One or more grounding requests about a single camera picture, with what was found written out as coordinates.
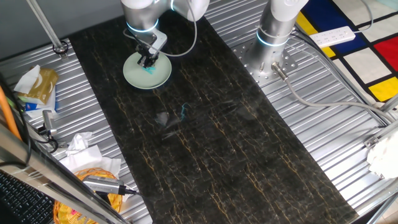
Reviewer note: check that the teal plastic clothespin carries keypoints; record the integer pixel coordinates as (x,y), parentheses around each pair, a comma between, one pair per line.
(150,71)

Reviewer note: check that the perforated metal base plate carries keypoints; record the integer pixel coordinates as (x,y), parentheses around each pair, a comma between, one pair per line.
(290,63)

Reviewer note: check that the ribbed silver depth camera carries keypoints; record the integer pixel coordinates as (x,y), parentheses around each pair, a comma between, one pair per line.
(102,185)

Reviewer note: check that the orange tube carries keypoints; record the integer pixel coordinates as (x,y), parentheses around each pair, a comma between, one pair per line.
(7,115)

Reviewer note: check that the black computer keyboard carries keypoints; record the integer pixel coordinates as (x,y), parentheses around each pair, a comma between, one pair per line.
(21,202)

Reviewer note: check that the metal pole with foot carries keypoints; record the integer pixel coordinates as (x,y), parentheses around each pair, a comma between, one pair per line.
(46,28)

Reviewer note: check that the yellow wicker basket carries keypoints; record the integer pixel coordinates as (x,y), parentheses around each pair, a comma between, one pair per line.
(65,214)

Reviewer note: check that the pale green round plate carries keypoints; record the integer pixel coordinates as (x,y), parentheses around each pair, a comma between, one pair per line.
(155,79)

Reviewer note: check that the colourful block pattern cloth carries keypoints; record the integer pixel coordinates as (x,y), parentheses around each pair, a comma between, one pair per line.
(367,62)

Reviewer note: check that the aluminium frame beam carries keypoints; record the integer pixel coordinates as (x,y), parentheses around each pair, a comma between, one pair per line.
(46,174)

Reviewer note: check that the crumpled white tissue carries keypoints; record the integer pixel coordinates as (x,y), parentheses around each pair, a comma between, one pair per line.
(77,143)

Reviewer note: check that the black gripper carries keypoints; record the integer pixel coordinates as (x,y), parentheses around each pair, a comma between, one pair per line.
(146,51)

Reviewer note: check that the white cloth at right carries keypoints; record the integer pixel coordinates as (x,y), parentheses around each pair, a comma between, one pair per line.
(384,155)

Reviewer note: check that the white power strip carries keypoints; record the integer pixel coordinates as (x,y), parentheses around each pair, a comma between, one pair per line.
(332,36)

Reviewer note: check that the small silver depth camera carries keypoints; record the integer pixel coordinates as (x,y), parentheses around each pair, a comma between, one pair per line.
(49,121)

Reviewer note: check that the gold tissue box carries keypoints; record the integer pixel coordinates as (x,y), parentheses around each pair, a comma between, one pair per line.
(43,84)

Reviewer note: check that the aluminium frame rail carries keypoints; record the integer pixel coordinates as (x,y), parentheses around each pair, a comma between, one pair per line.
(384,208)
(388,130)

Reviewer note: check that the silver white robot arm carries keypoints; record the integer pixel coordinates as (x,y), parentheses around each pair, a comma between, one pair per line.
(140,15)

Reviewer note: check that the blue white tissue pack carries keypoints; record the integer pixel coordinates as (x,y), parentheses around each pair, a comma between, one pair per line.
(34,107)

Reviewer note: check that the dark marble pattern mat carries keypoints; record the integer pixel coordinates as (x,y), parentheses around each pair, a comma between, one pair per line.
(202,140)

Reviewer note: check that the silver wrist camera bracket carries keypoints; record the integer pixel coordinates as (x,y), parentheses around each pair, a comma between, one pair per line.
(160,39)

